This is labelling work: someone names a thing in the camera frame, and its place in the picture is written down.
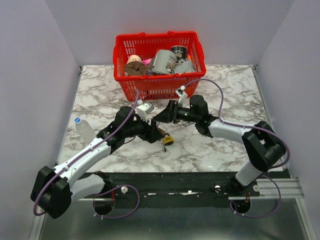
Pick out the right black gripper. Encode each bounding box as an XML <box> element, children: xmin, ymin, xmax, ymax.
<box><xmin>153</xmin><ymin>100</ymin><xmax>199</xmax><ymax>125</ymax></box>

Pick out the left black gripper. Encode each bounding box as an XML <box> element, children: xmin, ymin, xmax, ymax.
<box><xmin>123</xmin><ymin>112</ymin><xmax>164</xmax><ymax>144</ymax></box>

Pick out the brass padlock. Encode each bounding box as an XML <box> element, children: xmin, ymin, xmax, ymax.
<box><xmin>156</xmin><ymin>122</ymin><xmax>166</xmax><ymax>136</ymax></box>

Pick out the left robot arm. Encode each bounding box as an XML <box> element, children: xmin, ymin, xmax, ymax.
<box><xmin>30</xmin><ymin>103</ymin><xmax>163</xmax><ymax>219</ymax></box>

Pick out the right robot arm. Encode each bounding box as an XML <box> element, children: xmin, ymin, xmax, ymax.
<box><xmin>153</xmin><ymin>95</ymin><xmax>287</xmax><ymax>196</ymax></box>

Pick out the yellow black padlock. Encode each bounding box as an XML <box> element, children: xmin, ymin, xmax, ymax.
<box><xmin>163</xmin><ymin>133</ymin><xmax>174</xmax><ymax>152</ymax></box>

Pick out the grey printed cloth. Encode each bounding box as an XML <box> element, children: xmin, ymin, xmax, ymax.
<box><xmin>150</xmin><ymin>49</ymin><xmax>197</xmax><ymax>75</ymax></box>

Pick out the brown cloth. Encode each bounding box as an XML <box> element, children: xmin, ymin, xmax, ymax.
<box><xmin>124</xmin><ymin>61</ymin><xmax>148</xmax><ymax>76</ymax></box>

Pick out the pink item in basket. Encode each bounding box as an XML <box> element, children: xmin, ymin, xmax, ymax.
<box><xmin>141</xmin><ymin>58</ymin><xmax>153</xmax><ymax>67</ymax></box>

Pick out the beige round ball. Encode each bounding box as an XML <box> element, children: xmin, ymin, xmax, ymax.
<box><xmin>126</xmin><ymin>54</ymin><xmax>142</xmax><ymax>64</ymax></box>

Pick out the dark printed cup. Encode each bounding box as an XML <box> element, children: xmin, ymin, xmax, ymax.
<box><xmin>170</xmin><ymin>45</ymin><xmax>188</xmax><ymax>65</ymax></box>

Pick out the clear plastic water bottle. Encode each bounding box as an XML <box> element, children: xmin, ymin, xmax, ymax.
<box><xmin>74</xmin><ymin>117</ymin><xmax>96</xmax><ymax>144</ymax></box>

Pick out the red plastic shopping basket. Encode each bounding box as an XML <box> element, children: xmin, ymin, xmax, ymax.
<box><xmin>113</xmin><ymin>31</ymin><xmax>207</xmax><ymax>102</ymax></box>

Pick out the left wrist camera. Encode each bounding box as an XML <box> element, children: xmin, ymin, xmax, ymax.
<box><xmin>136</xmin><ymin>99</ymin><xmax>154</xmax><ymax>122</ymax></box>

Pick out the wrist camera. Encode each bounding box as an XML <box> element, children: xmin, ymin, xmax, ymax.
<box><xmin>136</xmin><ymin>99</ymin><xmax>154</xmax><ymax>122</ymax></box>
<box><xmin>175</xmin><ymin>85</ymin><xmax>188</xmax><ymax>105</ymax></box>

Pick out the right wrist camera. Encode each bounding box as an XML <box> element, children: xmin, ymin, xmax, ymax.
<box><xmin>175</xmin><ymin>85</ymin><xmax>188</xmax><ymax>105</ymax></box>

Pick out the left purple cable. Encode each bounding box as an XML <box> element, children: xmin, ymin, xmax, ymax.
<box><xmin>33</xmin><ymin>89</ymin><xmax>141</xmax><ymax>221</ymax></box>

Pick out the purple cable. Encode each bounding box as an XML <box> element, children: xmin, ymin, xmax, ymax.
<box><xmin>33</xmin><ymin>89</ymin><xmax>141</xmax><ymax>221</ymax></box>
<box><xmin>183</xmin><ymin>78</ymin><xmax>292</xmax><ymax>218</ymax></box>

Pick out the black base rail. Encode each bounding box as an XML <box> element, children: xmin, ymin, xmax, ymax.
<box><xmin>51</xmin><ymin>171</ymin><xmax>261</xmax><ymax>210</ymax></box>

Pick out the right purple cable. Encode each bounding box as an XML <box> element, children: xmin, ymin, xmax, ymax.
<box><xmin>183</xmin><ymin>78</ymin><xmax>292</xmax><ymax>218</ymax></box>

